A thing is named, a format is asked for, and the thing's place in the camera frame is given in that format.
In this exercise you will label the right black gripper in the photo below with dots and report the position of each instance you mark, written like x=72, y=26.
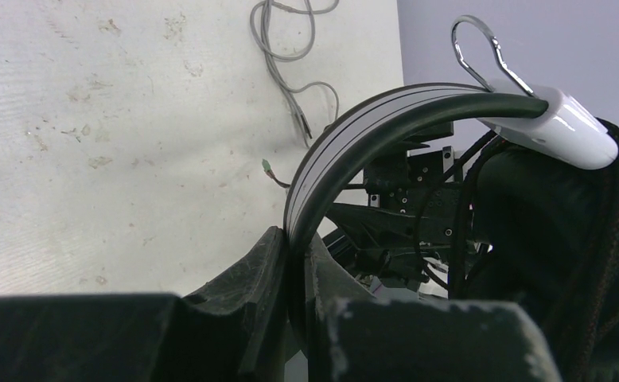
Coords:
x=403, y=235

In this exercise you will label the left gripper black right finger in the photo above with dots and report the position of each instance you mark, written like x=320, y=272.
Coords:
x=329, y=288

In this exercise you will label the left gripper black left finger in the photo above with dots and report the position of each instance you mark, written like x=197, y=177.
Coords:
x=241, y=313

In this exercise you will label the black and white headphones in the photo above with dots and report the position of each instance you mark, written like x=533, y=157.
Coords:
x=532, y=288

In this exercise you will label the grey white over-ear headphones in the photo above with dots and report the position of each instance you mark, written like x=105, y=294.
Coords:
x=259, y=25

